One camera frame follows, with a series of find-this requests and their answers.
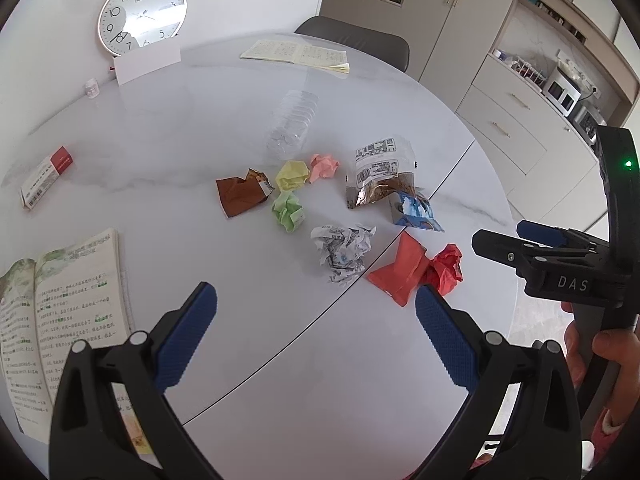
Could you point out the pink paper ball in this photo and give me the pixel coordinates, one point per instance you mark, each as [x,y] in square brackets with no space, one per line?
[324,166]

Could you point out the wall shelf with books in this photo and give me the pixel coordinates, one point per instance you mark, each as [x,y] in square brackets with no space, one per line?
[560,10]

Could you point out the clear plastic bottle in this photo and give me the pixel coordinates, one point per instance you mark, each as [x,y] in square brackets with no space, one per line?
[292,125]

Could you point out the open yellow notebook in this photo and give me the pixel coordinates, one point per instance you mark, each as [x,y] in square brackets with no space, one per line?
[290,52]

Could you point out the red paper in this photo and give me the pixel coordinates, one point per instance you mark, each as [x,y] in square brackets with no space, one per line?
[445,267]

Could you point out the drawer cabinet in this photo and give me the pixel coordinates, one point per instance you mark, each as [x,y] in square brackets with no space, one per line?
[505,115]

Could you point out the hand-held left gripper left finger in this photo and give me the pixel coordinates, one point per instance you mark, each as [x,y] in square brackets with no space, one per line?
[187,335]

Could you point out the grey chair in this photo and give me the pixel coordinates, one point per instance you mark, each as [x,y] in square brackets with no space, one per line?
[355,37]

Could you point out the printed white paper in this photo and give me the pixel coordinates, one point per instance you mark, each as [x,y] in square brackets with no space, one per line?
[340,252]

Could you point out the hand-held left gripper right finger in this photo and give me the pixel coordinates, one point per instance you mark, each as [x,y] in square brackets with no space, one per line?
[445,340]

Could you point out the brown wrapper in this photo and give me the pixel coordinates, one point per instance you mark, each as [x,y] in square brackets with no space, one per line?
[237,195]

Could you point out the beige tall wardrobe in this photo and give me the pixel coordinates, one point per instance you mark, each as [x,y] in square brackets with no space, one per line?
[465,15]

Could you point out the silver kitchen appliance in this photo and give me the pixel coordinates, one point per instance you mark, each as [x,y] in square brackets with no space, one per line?
[587,122]

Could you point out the open textbook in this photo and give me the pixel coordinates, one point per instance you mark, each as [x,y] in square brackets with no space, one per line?
[65,300]

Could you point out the small white bottle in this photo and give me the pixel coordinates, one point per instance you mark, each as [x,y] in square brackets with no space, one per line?
[91,89]

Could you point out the red and white box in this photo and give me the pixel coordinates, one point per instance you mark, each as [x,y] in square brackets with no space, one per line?
[45,177]

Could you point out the white toaster oven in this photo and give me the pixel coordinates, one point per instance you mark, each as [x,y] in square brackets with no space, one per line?
[562,91]

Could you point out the white card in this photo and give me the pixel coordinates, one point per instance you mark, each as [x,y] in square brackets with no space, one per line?
[147,62]

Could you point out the green paper ball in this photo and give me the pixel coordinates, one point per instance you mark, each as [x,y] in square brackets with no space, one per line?
[287,210]

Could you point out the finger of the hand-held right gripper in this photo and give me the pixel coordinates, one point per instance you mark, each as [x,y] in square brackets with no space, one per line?
[540,232]
[500,247]

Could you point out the red-orange wrapper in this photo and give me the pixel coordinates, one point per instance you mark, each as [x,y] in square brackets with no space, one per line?
[400,270]

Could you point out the round white wall clock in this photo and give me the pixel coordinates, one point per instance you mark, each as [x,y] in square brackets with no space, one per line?
[142,5]

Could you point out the blue wrapper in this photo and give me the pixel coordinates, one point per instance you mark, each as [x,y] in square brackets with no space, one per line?
[412,212]

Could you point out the person's right hand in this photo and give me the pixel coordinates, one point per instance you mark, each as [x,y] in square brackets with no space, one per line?
[617,346]

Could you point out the yellow paper ball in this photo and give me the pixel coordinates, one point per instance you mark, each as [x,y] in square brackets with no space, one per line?
[292,175]

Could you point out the clear snack bag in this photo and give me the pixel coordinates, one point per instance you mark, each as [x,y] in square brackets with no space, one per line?
[380,170]

